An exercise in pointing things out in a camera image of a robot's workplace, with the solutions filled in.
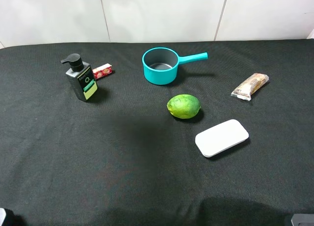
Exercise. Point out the black pump lotion bottle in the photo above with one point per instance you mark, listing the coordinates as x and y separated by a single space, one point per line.
81 77

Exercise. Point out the grey object bottom right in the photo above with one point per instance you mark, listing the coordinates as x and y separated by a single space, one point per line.
302 220

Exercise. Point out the white black object bottom left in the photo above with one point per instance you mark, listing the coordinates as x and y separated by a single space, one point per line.
8 218

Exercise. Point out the green lime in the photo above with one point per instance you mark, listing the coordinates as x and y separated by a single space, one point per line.
184 106

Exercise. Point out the black table cloth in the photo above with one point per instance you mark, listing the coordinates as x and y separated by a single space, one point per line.
121 158

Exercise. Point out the white rounded flat case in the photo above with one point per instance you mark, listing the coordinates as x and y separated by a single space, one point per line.
220 137

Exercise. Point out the red Hi-Chew candy pack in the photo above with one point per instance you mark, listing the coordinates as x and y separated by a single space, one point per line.
102 71

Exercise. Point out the clear wrapped snack bar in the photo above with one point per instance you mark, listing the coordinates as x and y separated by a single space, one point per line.
245 90

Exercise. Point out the teal saucepan with handle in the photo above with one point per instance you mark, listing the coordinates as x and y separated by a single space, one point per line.
160 64

